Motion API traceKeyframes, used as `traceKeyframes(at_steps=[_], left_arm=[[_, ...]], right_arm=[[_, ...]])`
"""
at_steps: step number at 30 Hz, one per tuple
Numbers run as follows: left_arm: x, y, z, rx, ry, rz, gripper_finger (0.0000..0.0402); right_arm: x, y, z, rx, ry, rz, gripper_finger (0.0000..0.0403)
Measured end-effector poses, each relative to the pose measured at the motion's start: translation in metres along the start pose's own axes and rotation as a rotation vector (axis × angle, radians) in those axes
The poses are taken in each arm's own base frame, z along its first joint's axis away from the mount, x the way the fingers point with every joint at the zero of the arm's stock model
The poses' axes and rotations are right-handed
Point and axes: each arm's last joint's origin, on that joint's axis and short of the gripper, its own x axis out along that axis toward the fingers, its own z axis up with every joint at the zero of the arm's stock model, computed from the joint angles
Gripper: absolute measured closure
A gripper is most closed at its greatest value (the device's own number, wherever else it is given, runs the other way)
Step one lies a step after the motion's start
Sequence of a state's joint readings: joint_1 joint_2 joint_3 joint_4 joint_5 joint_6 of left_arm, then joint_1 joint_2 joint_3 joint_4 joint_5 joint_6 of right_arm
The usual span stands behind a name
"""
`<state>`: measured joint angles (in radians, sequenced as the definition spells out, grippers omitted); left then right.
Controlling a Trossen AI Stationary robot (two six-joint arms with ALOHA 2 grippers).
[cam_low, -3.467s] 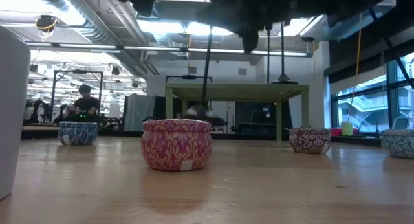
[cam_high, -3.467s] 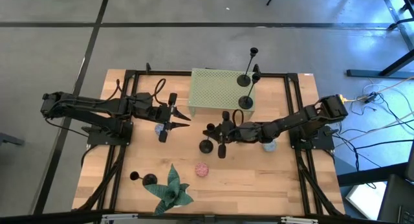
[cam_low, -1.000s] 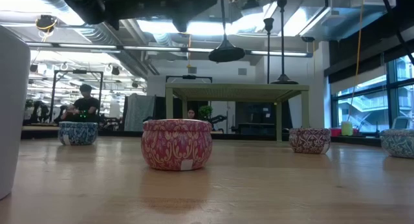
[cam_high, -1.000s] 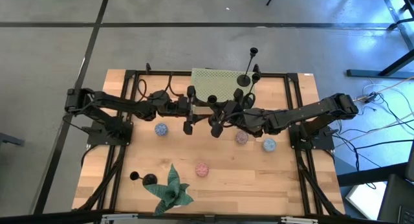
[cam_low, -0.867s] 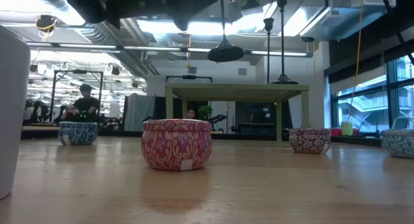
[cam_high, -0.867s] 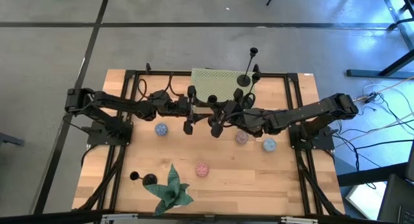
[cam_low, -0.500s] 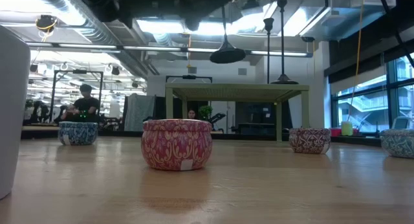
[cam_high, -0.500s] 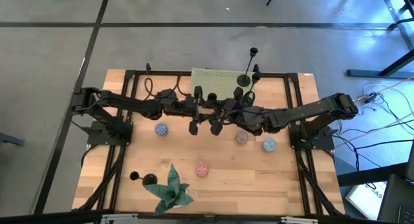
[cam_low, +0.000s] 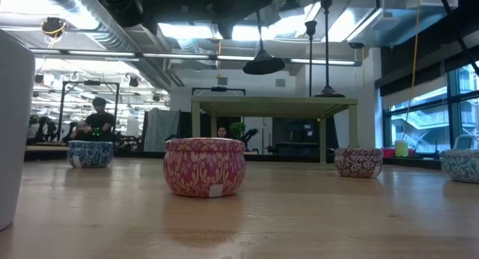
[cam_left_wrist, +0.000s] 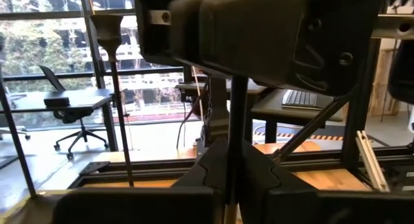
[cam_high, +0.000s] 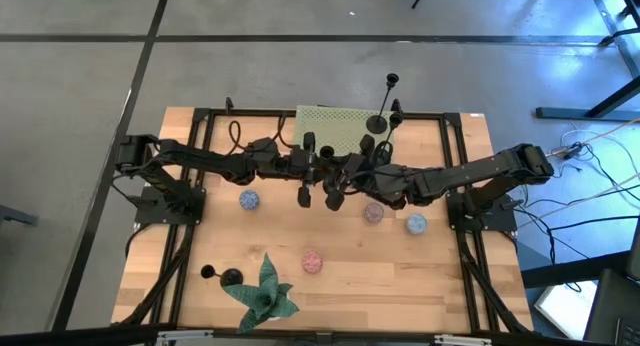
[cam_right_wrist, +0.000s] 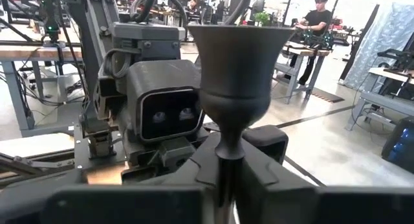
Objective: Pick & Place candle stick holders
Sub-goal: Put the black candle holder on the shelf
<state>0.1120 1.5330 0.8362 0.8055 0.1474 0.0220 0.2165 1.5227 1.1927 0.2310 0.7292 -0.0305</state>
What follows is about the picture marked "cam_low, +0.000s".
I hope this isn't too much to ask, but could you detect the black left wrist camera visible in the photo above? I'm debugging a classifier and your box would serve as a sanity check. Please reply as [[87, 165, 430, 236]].
[[216, 10, 236, 40]]

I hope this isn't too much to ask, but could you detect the yellow cable reel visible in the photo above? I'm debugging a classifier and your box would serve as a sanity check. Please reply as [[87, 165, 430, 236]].
[[40, 16, 67, 39]]

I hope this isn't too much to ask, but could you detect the maroon patterned candle tin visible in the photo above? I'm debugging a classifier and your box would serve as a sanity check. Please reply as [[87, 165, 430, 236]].
[[334, 147, 384, 179]]

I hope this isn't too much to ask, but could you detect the white chair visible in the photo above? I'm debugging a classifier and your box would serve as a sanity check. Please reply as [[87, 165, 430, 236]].
[[452, 134, 478, 151]]

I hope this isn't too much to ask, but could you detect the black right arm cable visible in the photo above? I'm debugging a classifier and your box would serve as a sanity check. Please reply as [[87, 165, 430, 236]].
[[436, 0, 479, 77]]

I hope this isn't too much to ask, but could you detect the teal patterned candle tin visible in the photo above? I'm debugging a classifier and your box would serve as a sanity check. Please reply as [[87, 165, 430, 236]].
[[439, 149, 479, 184]]

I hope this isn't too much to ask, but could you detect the pink patterned candle tin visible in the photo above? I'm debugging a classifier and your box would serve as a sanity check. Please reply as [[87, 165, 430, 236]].
[[162, 137, 247, 198]]

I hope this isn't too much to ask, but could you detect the black rig frame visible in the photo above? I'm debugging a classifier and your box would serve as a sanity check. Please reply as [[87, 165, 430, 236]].
[[58, 80, 120, 142]]

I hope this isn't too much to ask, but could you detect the ceiling light strip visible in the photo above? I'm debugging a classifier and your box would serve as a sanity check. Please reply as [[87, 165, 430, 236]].
[[31, 48, 362, 67]]

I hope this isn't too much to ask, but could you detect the rectangular silver duct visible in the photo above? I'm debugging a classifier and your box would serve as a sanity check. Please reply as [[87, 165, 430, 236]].
[[347, 0, 460, 49]]

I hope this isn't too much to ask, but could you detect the grey hanging cloth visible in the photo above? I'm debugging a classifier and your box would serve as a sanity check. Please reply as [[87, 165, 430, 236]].
[[144, 108, 180, 153]]

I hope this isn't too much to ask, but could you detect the yellow-green container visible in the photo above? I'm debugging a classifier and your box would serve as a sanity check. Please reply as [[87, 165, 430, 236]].
[[394, 139, 409, 158]]

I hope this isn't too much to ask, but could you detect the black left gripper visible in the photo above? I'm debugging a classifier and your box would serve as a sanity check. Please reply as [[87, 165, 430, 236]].
[[144, 0, 274, 22]]

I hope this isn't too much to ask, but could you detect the green perforated metal shelf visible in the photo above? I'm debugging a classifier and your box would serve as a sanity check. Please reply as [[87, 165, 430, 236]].
[[190, 96, 359, 166]]

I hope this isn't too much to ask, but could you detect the black candle stick holder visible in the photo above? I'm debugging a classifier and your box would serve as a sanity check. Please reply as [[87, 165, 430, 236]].
[[313, 0, 346, 99], [242, 10, 287, 76], [304, 19, 318, 98]]

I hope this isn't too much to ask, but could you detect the blue patterned candle tin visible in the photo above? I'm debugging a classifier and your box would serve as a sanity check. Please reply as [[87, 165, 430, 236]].
[[67, 140, 115, 169]]

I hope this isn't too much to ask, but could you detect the black cabinet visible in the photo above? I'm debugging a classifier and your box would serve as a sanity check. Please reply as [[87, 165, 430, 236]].
[[272, 118, 340, 157]]

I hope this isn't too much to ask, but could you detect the yellow hanging cable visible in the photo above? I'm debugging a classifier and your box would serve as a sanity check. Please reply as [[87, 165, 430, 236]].
[[402, 0, 424, 140]]

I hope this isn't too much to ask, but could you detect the white plant pot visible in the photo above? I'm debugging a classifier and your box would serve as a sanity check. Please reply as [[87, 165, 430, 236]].
[[0, 28, 37, 232]]

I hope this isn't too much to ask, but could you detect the small round green plant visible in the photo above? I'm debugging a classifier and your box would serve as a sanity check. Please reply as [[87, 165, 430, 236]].
[[229, 121, 247, 140]]

